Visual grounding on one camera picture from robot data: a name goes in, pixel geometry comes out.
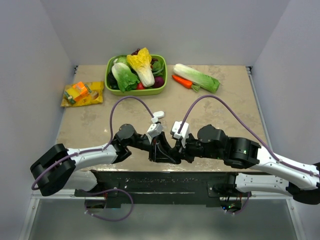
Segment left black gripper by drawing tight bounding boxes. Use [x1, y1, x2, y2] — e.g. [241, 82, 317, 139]
[127, 131, 178, 164]

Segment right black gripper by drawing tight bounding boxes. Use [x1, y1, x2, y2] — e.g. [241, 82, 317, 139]
[170, 131, 224, 163]

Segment white earbud charging case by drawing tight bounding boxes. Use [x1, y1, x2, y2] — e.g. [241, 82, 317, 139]
[153, 110, 165, 119]

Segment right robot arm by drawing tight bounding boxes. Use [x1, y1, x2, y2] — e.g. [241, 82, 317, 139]
[170, 121, 320, 205]

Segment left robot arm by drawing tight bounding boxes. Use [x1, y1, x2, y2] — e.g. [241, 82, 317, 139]
[30, 123, 182, 197]

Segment orange toy carrot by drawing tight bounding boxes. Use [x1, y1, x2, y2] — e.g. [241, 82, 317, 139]
[171, 75, 200, 92]

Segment napa cabbage on table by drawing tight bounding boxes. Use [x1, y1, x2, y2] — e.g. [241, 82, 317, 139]
[173, 63, 220, 94]

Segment purple onion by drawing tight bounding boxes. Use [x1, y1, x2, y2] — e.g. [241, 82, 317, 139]
[152, 76, 165, 89]

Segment green lettuce in basket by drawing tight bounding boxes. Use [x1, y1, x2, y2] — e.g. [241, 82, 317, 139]
[111, 62, 140, 93]

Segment dark green leafy vegetable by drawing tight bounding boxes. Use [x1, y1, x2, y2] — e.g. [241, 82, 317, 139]
[151, 61, 164, 76]

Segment yellow snack bag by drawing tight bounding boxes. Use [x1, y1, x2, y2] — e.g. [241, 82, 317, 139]
[60, 81, 104, 108]

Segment yellow napa cabbage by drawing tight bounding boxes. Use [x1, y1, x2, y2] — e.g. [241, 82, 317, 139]
[126, 47, 155, 88]

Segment green plastic basket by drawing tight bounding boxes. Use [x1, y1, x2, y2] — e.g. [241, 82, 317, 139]
[104, 54, 168, 97]

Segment round green cabbage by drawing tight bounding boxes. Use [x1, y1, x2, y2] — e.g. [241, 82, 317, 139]
[113, 56, 130, 67]

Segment dark red grapes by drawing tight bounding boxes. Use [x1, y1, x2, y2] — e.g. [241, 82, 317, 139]
[131, 48, 141, 56]

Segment orange juice box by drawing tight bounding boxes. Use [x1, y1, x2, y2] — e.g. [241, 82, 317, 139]
[64, 82, 92, 105]

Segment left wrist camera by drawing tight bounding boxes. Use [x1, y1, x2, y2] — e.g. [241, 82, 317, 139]
[146, 117, 164, 144]

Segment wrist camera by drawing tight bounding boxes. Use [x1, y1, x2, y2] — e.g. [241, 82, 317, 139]
[146, 117, 164, 144]
[170, 121, 190, 148]

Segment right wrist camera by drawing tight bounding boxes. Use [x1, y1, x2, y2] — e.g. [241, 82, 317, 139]
[170, 121, 190, 148]

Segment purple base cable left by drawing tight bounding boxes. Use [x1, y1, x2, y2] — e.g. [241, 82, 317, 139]
[84, 187, 135, 221]

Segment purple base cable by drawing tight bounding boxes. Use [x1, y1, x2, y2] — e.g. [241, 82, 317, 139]
[223, 192, 253, 215]
[84, 187, 135, 221]

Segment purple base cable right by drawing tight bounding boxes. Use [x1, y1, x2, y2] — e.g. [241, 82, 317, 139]
[223, 192, 253, 215]

